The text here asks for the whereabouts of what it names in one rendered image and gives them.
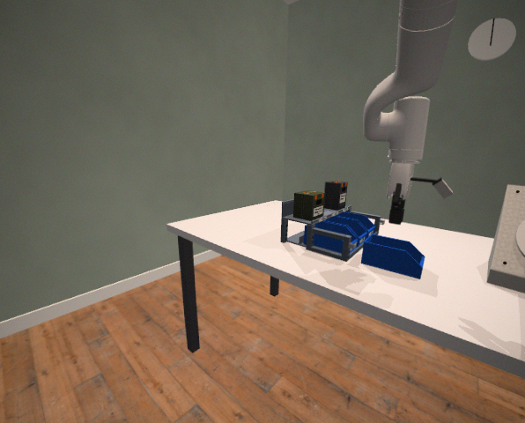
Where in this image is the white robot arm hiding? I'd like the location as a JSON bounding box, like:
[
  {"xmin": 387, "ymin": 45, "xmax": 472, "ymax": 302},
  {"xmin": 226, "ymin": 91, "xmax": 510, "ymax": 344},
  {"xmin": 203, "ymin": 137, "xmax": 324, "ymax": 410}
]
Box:
[{"xmin": 363, "ymin": 0, "xmax": 458, "ymax": 162}]

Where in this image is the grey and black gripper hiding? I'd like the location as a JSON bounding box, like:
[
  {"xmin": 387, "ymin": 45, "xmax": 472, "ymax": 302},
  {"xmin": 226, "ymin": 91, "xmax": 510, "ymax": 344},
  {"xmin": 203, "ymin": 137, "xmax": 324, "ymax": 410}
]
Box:
[{"xmin": 387, "ymin": 160, "xmax": 419, "ymax": 225}]

